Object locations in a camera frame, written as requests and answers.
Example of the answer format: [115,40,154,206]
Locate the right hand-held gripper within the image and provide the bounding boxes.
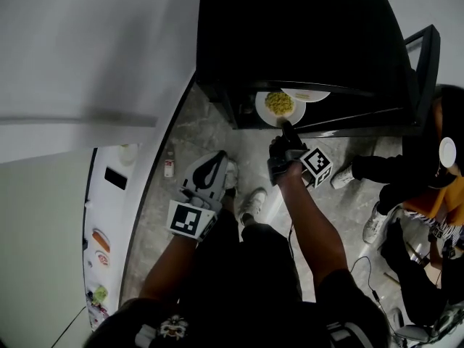
[267,120,334,189]

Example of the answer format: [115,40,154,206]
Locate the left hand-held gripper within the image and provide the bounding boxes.
[165,149,230,241]

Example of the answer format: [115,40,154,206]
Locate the white round plate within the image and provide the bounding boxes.
[254,90,307,128]
[280,88,332,104]

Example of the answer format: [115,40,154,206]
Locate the black microwave oven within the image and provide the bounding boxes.
[195,0,442,139]

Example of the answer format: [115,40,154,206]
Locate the person's right forearm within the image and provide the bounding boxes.
[277,179,352,286]

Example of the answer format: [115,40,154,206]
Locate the person's left forearm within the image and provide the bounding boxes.
[138,231,199,303]

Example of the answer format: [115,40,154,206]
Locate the person's right hand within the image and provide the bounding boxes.
[277,160,305,186]

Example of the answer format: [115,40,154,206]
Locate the person's left white shoe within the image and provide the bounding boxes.
[222,159,241,199]

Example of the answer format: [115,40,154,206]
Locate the person's white shoe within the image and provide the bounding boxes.
[239,187,269,226]
[362,201,389,245]
[330,165,355,190]
[222,159,241,199]

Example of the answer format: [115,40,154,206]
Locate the clear bottle with red label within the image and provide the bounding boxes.
[163,150,176,178]

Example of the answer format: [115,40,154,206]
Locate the person's right white shoe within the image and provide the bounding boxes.
[239,187,269,226]

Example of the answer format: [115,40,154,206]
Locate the clear cup with red lid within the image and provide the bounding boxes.
[118,143,140,167]

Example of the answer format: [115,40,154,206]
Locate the black phone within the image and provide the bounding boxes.
[104,166,129,191]

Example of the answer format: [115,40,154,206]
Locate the person's black trousers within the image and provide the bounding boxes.
[187,194,305,305]

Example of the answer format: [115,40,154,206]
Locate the hot dog on plate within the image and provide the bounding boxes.
[91,228,111,254]

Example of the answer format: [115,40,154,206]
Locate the green crumpled item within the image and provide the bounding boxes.
[91,285,109,305]

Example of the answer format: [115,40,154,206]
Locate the small white plate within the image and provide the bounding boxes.
[438,136,457,168]

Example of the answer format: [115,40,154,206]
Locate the orange cushion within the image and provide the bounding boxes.
[401,175,464,227]

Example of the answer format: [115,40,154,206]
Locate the pile of small colourful items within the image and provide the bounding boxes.
[86,290,110,330]

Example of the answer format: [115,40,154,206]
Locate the black and white striped fabric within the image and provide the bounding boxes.
[401,208,464,247]

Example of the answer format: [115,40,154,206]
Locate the grey chair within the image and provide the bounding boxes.
[390,302,464,348]

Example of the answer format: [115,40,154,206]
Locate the black floor cable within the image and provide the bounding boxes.
[349,254,400,337]

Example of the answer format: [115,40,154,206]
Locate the thin black cable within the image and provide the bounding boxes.
[49,304,88,348]

